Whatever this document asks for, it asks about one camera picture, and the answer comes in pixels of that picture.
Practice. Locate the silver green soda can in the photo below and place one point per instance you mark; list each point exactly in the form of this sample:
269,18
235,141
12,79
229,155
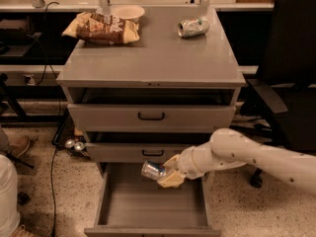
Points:
193,27

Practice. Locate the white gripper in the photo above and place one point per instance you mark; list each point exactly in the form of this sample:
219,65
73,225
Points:
187,163

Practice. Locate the black office chair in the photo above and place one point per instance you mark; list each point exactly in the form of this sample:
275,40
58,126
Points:
283,90

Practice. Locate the grey drawer cabinet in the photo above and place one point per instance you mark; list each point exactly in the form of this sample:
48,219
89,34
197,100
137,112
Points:
160,69

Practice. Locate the wall power outlet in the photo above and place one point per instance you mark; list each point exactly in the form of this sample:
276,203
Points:
30,79

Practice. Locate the grey middle drawer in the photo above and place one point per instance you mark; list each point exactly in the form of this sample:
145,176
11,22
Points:
133,152

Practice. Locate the silver blue redbull can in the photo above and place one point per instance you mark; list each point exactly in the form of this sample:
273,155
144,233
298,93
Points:
153,171

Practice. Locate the silver can on floor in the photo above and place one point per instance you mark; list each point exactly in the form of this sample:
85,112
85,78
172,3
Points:
79,146
69,143

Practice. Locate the grey open bottom drawer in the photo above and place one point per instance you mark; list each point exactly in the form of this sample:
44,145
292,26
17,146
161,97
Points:
134,206

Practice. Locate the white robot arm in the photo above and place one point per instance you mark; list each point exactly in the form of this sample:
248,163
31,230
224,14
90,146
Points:
228,148

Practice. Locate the grey top drawer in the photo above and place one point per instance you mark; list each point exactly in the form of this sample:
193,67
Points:
146,118

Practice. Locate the person leg light trousers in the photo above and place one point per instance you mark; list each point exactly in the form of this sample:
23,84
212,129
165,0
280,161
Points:
9,215

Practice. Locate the brown chip bag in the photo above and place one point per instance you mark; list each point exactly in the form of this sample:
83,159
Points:
102,29

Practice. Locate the brown shoe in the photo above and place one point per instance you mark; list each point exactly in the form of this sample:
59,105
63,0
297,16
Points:
19,146

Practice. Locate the white bowl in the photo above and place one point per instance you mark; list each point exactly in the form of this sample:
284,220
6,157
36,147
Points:
128,12

